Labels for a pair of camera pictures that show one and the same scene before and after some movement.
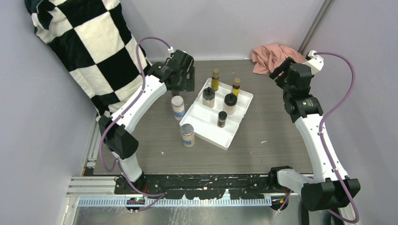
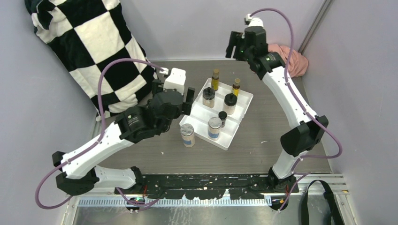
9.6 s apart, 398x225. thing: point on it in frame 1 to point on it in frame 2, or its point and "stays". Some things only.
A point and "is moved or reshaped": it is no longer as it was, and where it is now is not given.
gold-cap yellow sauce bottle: [215, 79] stays
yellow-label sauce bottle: [236, 86] stays
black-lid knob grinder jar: [230, 101] stays
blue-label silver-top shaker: [187, 132] stays
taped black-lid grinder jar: [208, 97] stays
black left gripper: [188, 85] to [187, 104]
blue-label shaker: [178, 105] is moved or reshaped
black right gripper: [284, 67] to [234, 36]
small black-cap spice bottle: [221, 119] stays
